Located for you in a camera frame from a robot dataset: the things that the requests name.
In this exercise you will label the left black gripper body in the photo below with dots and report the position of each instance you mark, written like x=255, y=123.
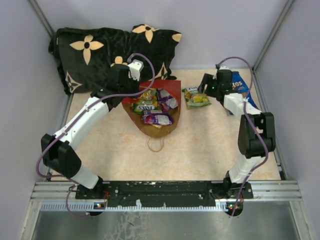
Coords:
x=131, y=86

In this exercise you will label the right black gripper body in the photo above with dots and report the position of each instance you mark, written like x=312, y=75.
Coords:
x=213, y=87

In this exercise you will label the blue Doritos chip bag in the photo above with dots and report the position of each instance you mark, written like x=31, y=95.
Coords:
x=242, y=87

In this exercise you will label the green Fox's candy packet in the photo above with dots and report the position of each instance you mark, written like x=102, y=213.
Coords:
x=194, y=98

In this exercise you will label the red brown paper bag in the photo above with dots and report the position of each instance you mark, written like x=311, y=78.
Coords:
x=174, y=88

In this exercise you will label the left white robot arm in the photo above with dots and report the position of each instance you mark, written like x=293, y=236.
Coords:
x=59, y=149

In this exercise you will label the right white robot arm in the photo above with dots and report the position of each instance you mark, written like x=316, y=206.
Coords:
x=256, y=136

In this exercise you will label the yellow candy packet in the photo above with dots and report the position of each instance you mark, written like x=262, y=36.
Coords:
x=149, y=95

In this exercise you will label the black flower pattern pillow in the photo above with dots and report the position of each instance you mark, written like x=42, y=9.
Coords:
x=84, y=57

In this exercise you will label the purple candy packet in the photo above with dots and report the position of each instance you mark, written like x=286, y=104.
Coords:
x=166, y=100
x=157, y=117

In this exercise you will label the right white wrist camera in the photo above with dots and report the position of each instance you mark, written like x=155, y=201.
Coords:
x=222, y=67

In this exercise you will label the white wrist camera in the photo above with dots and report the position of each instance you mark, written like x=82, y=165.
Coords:
x=222, y=67
x=135, y=68

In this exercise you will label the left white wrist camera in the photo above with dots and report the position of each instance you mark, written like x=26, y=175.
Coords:
x=135, y=68

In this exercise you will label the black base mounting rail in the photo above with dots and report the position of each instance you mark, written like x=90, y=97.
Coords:
x=157, y=194

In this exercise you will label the aluminium frame rail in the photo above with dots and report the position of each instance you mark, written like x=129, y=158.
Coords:
x=263, y=190

